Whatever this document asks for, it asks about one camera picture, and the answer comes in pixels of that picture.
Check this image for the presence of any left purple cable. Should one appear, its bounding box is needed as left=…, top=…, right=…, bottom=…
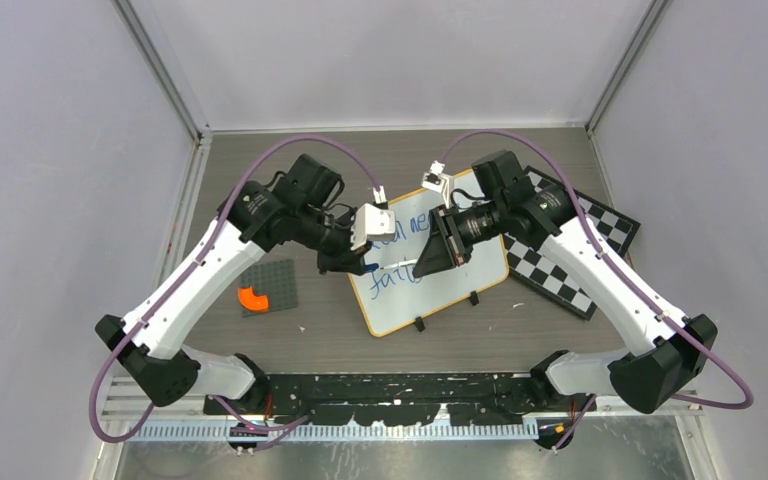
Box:
left=88, top=134, right=385, bottom=454

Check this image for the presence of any grey lego baseplate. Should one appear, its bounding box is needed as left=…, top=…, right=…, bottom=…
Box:
left=237, top=259, right=299, bottom=317

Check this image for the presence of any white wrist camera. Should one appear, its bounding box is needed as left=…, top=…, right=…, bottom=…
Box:
left=421, top=160, right=455, bottom=208
left=350, top=186, right=397, bottom=251

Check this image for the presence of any orange curved block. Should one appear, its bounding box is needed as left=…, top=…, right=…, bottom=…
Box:
left=237, top=286, right=270, bottom=313

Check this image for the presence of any white blue whiteboard marker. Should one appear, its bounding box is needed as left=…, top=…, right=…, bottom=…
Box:
left=364, top=259, right=417, bottom=272

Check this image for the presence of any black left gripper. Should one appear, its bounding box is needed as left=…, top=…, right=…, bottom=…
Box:
left=294, top=204, right=373, bottom=276

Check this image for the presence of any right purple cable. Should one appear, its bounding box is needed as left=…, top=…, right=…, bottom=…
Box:
left=438, top=129, right=755, bottom=452

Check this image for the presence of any purple cable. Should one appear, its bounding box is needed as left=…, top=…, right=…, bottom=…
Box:
left=438, top=129, right=755, bottom=452
left=88, top=134, right=385, bottom=454

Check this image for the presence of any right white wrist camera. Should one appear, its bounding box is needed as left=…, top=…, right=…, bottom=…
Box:
left=421, top=160, right=455, bottom=208

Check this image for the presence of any black white chessboard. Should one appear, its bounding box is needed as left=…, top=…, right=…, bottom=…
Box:
left=503, top=166, right=640, bottom=320

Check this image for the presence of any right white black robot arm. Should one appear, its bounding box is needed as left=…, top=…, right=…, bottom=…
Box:
left=413, top=150, right=718, bottom=414

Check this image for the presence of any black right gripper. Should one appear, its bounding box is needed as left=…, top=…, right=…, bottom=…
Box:
left=414, top=196, right=506, bottom=278

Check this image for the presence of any yellow framed whiteboard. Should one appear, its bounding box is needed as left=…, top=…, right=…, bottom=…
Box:
left=349, top=188, right=509, bottom=337

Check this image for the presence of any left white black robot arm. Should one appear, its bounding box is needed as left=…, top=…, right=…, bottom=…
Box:
left=95, top=154, right=364, bottom=414

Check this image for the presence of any aluminium frame rail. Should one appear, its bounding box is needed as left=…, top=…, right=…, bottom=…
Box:
left=99, top=370, right=707, bottom=445

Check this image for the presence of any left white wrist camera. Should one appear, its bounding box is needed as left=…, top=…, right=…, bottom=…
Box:
left=350, top=186, right=397, bottom=251

